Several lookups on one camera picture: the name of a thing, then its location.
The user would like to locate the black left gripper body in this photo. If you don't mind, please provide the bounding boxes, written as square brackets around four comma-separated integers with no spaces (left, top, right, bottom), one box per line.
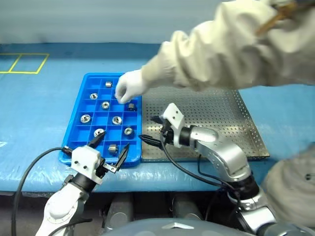
[94,157,119,179]

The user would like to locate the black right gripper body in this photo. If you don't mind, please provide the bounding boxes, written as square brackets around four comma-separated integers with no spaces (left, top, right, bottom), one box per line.
[157,117,174,147]

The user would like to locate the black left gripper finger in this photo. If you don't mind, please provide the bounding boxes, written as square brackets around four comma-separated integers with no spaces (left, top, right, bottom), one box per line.
[88,130,107,149]
[117,143,131,172]

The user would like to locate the blue compartment tray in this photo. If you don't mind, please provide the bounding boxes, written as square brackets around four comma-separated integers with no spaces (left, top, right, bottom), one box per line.
[58,72,143,169]

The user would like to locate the person white gloved hand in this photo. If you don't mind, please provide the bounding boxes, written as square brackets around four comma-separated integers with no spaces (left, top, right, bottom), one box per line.
[115,69,149,105]

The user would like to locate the dark grey rounded cylinder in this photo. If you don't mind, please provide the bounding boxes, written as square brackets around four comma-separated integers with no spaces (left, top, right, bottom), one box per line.
[171,194,205,221]
[100,196,135,232]

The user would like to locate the perforated metal tray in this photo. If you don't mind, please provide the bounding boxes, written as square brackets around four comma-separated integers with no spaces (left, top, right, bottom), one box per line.
[141,86,270,163]

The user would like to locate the grey robot torso with emblem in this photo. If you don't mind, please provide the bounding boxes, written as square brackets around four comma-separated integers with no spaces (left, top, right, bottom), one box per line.
[100,217,250,236]

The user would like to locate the person cream coat torso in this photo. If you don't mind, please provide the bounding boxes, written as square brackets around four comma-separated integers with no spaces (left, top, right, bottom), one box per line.
[260,145,315,228]

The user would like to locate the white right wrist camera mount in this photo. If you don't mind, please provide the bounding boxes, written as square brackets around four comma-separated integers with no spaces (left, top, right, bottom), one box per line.
[162,103,185,148]

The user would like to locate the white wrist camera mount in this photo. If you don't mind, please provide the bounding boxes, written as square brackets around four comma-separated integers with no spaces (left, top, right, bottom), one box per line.
[70,145,105,185]
[162,103,185,148]

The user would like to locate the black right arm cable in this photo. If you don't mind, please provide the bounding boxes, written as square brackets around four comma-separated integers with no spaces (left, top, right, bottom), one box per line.
[160,130,247,222]

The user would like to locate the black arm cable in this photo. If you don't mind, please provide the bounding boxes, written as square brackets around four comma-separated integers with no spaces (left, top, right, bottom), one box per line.
[11,146,93,236]
[160,130,247,222]

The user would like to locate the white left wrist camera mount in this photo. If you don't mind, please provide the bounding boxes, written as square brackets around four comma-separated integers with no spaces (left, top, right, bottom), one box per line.
[70,145,105,185]

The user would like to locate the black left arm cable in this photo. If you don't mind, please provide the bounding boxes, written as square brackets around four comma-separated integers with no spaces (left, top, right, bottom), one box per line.
[11,146,93,236]

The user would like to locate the brown strap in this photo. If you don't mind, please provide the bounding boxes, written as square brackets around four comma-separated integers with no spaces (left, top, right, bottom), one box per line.
[254,0,300,35]

